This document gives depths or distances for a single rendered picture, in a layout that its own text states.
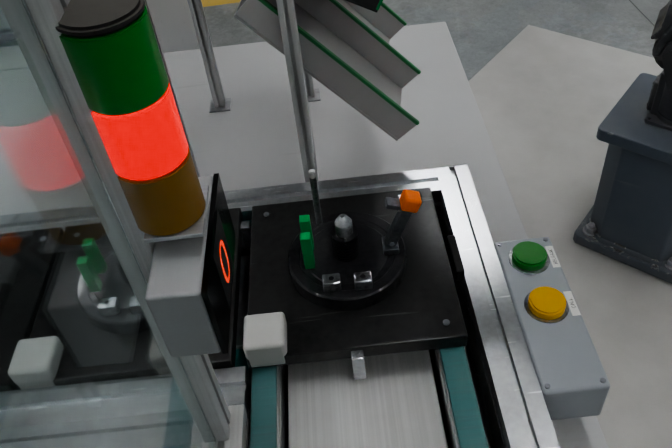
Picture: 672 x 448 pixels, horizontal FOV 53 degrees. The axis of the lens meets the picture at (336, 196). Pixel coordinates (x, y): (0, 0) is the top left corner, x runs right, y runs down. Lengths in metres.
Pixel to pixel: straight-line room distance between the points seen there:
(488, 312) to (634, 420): 0.20
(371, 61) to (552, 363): 0.51
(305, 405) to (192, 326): 0.31
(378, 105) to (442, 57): 0.47
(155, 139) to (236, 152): 0.76
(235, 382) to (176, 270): 0.30
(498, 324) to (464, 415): 0.12
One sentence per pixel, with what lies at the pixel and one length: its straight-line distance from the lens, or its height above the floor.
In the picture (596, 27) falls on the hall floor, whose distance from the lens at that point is 3.29.
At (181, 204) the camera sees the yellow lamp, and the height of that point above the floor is 1.28.
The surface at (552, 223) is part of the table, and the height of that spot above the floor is 0.86.
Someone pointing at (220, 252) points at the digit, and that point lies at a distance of 0.50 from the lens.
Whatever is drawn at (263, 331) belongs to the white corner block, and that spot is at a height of 0.99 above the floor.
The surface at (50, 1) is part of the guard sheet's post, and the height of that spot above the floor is 1.43.
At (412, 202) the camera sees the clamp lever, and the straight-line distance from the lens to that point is 0.73.
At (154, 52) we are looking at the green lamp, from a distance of 0.40.
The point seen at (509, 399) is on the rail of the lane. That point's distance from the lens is 0.72.
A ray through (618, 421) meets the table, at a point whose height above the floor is 0.86.
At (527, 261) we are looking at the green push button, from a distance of 0.81.
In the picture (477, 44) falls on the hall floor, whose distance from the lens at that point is 3.10.
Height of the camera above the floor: 1.57
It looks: 43 degrees down
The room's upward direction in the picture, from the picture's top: 7 degrees counter-clockwise
